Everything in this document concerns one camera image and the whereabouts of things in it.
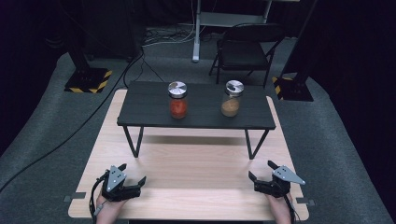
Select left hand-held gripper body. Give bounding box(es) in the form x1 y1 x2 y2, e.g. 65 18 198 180
101 165 142 203

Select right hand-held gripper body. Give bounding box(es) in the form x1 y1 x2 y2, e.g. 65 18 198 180
253 165 306 199

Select black raised shelf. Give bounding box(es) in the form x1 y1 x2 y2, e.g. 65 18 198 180
117 81 277 161

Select glass jar of brown spice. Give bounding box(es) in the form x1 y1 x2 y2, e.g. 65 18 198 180
220 79 245 119

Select glass jar of red spice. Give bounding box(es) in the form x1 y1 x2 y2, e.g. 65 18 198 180
167 80 189 119

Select person's left hand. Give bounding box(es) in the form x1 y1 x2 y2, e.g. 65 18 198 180
94 193 129 224

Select person's right hand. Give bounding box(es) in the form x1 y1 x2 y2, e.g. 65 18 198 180
266 192 295 224

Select grey tape strip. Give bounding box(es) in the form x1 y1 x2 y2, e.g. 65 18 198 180
63 191 88 203
295 196 316 207

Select striped black stand base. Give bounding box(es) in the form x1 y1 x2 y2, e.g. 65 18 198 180
271 76 315 103
64 67 114 94

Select black folding chair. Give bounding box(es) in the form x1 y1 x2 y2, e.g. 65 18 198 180
207 22 287 90

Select black stand pole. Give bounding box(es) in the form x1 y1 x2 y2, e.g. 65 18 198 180
279 0 321 82
60 0 92 73

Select left hand-held gripper cable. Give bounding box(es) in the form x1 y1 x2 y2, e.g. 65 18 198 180
89 176 110 220

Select hand-held gripper cable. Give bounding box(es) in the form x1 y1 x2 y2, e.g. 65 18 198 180
284 193 302 224
89 176 110 220

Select right hand-held gripper cable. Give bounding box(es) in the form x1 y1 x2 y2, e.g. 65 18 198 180
284 193 302 224

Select long black floor cable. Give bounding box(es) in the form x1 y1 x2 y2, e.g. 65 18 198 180
0 46 146 192

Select bundle of floor cables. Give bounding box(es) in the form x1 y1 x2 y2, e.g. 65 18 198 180
143 21 200 49

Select white desk frame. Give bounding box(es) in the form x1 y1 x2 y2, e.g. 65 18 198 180
191 0 274 63

